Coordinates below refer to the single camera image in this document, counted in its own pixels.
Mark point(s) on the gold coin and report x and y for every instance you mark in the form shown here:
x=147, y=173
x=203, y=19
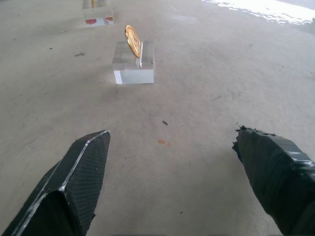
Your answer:
x=133, y=41

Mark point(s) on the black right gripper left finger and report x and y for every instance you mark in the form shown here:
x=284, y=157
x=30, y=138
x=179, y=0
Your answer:
x=73, y=182

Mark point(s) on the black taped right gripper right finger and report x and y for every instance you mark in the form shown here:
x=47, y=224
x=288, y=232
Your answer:
x=275, y=177

